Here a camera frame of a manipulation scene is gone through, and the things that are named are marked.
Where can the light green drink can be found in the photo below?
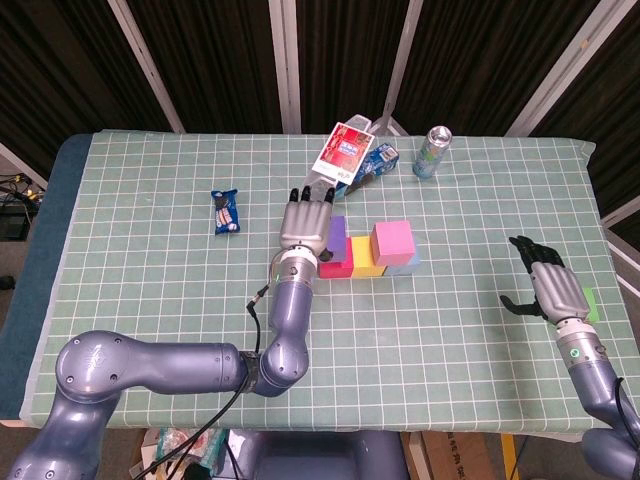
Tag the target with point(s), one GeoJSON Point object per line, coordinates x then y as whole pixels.
{"type": "Point", "coordinates": [430, 155]}

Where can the green foam cube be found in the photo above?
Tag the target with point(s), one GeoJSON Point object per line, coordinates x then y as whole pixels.
{"type": "Point", "coordinates": [591, 305]}

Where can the green checked tablecloth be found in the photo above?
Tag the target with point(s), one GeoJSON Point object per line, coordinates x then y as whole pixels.
{"type": "Point", "coordinates": [400, 360]}

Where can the white metal frame post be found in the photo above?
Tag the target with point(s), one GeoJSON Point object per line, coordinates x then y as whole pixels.
{"type": "Point", "coordinates": [285, 65]}
{"type": "Point", "coordinates": [145, 65]}
{"type": "Point", "coordinates": [565, 65]}
{"type": "Point", "coordinates": [402, 55]}

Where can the yellow foam cube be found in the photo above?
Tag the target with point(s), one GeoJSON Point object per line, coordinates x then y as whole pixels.
{"type": "Point", "coordinates": [362, 260]}

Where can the pink foam cube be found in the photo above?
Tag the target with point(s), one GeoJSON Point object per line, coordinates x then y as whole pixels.
{"type": "Point", "coordinates": [394, 242]}

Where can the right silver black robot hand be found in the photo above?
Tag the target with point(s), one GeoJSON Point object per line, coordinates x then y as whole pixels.
{"type": "Point", "coordinates": [555, 287]}

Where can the red and white snack pack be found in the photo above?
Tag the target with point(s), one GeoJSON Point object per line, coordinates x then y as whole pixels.
{"type": "Point", "coordinates": [342, 152]}

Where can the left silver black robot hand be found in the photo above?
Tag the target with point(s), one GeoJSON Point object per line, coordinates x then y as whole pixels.
{"type": "Point", "coordinates": [306, 225]}

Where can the white metal frame bar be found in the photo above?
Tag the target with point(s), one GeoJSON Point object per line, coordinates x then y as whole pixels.
{"type": "Point", "coordinates": [625, 257]}
{"type": "Point", "coordinates": [22, 165]}

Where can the colourful snack bag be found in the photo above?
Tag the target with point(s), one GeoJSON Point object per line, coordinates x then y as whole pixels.
{"type": "Point", "coordinates": [172, 445]}

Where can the yellow metal strip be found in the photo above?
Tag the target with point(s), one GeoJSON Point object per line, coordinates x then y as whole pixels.
{"type": "Point", "coordinates": [509, 457]}

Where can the light blue foam cube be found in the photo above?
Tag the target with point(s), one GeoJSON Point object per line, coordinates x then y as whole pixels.
{"type": "Point", "coordinates": [407, 267]}

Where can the red foam cube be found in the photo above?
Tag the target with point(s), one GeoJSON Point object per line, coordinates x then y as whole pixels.
{"type": "Point", "coordinates": [337, 270]}

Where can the purple foam cube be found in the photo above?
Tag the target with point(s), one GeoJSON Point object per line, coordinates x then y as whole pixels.
{"type": "Point", "coordinates": [339, 237]}

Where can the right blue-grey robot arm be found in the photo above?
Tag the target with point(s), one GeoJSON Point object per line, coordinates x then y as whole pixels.
{"type": "Point", "coordinates": [595, 380]}

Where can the brown cardboard box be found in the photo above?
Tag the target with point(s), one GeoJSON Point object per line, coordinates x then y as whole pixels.
{"type": "Point", "coordinates": [460, 457]}

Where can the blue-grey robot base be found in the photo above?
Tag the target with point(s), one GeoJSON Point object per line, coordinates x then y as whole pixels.
{"type": "Point", "coordinates": [320, 455]}

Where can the blue cookie box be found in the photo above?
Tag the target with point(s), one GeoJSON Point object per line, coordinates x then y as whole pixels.
{"type": "Point", "coordinates": [382, 160]}

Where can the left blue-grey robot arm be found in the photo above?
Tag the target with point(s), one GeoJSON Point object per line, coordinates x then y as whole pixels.
{"type": "Point", "coordinates": [175, 370]}

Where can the black equipment box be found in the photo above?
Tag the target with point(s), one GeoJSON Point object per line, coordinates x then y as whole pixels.
{"type": "Point", "coordinates": [12, 225]}

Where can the small blue cookie packet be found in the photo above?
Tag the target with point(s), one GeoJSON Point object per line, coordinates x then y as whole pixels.
{"type": "Point", "coordinates": [226, 215]}

